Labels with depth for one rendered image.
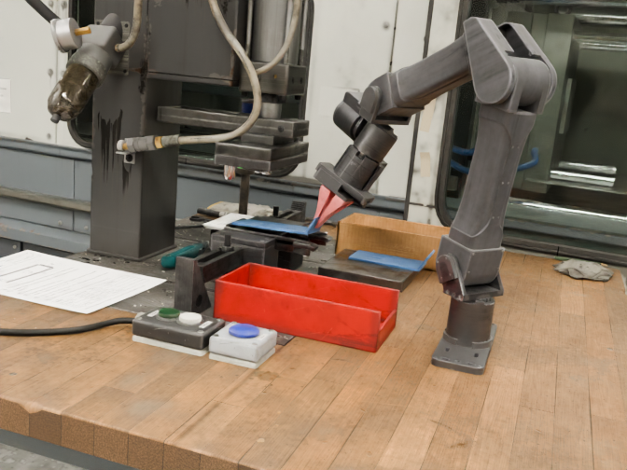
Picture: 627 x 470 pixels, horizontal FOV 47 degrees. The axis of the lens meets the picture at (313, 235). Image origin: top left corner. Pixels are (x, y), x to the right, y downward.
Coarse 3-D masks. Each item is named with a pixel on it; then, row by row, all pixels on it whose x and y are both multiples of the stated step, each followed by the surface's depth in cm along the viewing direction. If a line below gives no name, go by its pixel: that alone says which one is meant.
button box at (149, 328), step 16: (112, 320) 99; (128, 320) 99; (144, 320) 96; (160, 320) 96; (176, 320) 96; (208, 320) 98; (224, 320) 99; (144, 336) 96; (160, 336) 95; (176, 336) 94; (192, 336) 93; (208, 336) 94; (192, 352) 94
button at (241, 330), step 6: (240, 324) 95; (246, 324) 96; (234, 330) 93; (240, 330) 93; (246, 330) 93; (252, 330) 93; (258, 330) 94; (240, 336) 92; (246, 336) 92; (252, 336) 93
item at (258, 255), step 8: (248, 248) 121; (256, 248) 120; (272, 248) 123; (248, 256) 121; (256, 256) 121; (264, 256) 120; (272, 256) 124; (280, 256) 134; (288, 256) 134; (296, 256) 136; (264, 264) 121; (272, 264) 125; (280, 264) 134; (288, 264) 134; (296, 264) 136
